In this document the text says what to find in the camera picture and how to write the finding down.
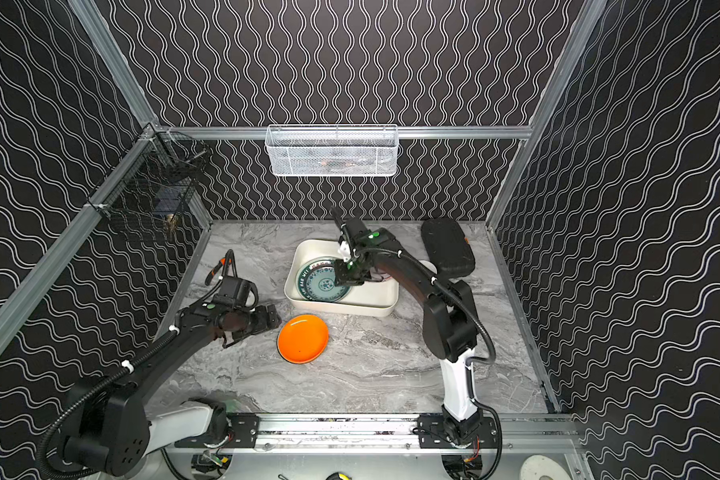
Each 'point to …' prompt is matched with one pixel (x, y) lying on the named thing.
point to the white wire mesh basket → (337, 150)
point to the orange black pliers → (214, 270)
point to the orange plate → (302, 339)
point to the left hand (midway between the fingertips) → (271, 322)
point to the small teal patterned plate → (316, 280)
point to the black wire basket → (159, 178)
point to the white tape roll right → (538, 465)
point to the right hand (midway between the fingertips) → (340, 284)
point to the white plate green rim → (316, 281)
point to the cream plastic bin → (374, 297)
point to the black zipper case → (447, 245)
